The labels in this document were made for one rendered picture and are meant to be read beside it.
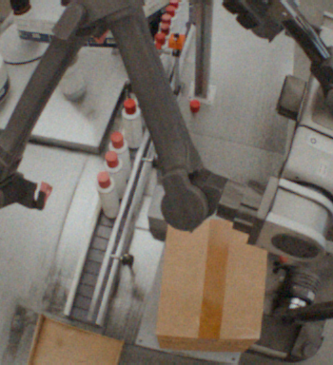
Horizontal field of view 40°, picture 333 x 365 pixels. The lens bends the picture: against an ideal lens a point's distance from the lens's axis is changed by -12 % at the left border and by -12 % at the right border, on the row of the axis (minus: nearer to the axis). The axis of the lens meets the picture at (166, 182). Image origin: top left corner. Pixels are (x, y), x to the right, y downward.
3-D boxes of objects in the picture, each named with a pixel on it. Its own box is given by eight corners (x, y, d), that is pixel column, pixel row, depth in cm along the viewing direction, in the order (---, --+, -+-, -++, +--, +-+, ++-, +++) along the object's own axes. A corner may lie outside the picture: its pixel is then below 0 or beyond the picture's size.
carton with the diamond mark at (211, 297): (169, 254, 143) (168, 216, 119) (253, 259, 142) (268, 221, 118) (159, 349, 129) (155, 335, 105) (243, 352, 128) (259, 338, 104)
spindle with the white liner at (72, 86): (67, 80, 170) (54, 27, 143) (88, 83, 169) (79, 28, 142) (57, 99, 166) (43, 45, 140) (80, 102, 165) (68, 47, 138)
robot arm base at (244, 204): (253, 247, 86) (264, 220, 76) (211, 232, 88) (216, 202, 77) (268, 206, 90) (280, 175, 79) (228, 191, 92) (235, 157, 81)
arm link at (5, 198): (-1, 215, 98) (3, 190, 97) (-22, 203, 100) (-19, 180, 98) (14, 208, 105) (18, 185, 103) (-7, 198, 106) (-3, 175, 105)
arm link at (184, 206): (120, -23, 71) (143, -21, 80) (55, 8, 77) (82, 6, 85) (213, 226, 81) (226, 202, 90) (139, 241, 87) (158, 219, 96)
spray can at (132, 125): (128, 133, 158) (124, 94, 140) (145, 136, 158) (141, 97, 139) (124, 147, 156) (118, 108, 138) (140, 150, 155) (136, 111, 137)
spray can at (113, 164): (113, 182, 151) (105, 145, 132) (129, 185, 150) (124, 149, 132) (107, 197, 148) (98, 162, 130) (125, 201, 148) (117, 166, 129)
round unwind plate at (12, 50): (17, 14, 192) (17, 12, 190) (75, 16, 187) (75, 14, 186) (-14, 62, 178) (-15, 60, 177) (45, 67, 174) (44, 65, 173)
